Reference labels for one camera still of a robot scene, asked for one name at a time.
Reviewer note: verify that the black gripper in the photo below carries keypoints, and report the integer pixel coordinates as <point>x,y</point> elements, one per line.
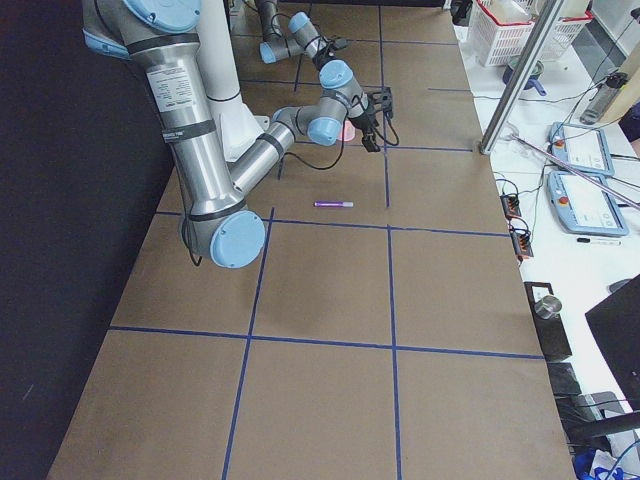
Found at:
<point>361,122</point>

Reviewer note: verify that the purple marker pen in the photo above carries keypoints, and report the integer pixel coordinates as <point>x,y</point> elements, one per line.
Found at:
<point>333,204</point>

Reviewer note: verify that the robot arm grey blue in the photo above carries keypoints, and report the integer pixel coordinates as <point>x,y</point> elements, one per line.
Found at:
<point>290,36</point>
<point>221,150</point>

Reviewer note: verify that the orange terminal block far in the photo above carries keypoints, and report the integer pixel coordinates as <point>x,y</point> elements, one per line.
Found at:
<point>511,205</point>

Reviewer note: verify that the orange terminal block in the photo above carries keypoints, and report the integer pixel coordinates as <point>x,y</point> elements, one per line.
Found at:
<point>521,242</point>
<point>511,205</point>

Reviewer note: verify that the white red plastic basket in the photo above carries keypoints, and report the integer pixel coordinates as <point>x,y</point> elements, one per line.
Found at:
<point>499,30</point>

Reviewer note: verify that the orange terminal block near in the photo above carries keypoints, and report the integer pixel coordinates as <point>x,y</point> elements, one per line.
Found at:
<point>521,242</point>

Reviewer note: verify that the far teach pendant tablet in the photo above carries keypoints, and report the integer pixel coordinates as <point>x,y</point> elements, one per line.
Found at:
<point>585,148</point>

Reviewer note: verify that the teach pendant tablet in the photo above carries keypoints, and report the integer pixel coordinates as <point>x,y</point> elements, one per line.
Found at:
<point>583,208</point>
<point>585,148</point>

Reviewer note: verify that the near teach pendant tablet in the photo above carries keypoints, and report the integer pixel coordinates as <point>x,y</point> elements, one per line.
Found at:
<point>583,208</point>

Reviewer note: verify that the black white marker on desk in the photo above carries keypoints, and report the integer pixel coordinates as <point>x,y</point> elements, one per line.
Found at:
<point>599,241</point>

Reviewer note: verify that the steel cup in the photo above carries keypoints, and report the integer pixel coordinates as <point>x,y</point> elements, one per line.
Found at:
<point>547,307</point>

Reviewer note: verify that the black box on desk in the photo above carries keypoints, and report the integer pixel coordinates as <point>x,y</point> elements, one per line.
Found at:
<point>551,333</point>

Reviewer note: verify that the black monitor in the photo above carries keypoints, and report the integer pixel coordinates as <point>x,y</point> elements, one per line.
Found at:
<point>614,324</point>

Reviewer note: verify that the aluminium frame post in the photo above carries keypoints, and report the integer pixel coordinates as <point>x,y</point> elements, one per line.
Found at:
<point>527,60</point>

